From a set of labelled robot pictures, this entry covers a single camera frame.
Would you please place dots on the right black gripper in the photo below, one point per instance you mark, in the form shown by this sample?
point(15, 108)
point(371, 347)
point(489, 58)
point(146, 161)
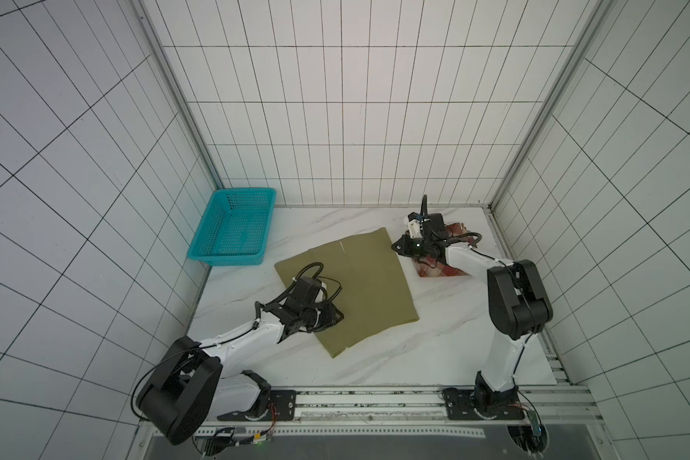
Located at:
point(408, 245)

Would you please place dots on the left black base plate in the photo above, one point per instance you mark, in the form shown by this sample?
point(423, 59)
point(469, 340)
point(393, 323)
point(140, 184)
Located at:
point(280, 405)

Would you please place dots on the red plaid skirt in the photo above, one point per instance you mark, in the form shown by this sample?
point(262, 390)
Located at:
point(428, 267)

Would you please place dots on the electronics wiring board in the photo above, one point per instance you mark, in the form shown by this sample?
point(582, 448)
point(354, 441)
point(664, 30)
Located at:
point(223, 439)
point(531, 437)

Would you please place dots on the aluminium mounting rail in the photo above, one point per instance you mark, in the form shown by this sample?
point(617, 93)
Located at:
point(382, 406)

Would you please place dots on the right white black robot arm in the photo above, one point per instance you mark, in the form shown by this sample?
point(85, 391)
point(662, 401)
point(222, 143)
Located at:
point(518, 305)

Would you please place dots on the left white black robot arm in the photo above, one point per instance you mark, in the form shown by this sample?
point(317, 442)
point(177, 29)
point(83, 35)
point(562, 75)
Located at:
point(198, 380)

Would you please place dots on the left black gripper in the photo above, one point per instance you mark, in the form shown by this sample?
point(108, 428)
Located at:
point(329, 317)

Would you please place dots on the olive green skirt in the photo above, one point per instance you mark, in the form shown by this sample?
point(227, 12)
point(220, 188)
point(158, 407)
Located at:
point(375, 295)

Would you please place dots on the teal plastic basket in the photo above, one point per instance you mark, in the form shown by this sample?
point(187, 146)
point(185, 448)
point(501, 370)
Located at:
point(234, 228)

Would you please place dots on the left electronics wiring board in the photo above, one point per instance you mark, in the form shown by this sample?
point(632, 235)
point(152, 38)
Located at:
point(223, 439)

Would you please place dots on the right electronics wiring board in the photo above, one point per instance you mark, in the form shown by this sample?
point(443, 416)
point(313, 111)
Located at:
point(531, 437)

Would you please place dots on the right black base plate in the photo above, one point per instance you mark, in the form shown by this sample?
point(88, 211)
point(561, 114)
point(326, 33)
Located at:
point(457, 402)

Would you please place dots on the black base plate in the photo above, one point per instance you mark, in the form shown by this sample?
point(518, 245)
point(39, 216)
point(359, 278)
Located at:
point(280, 405)
point(457, 402)

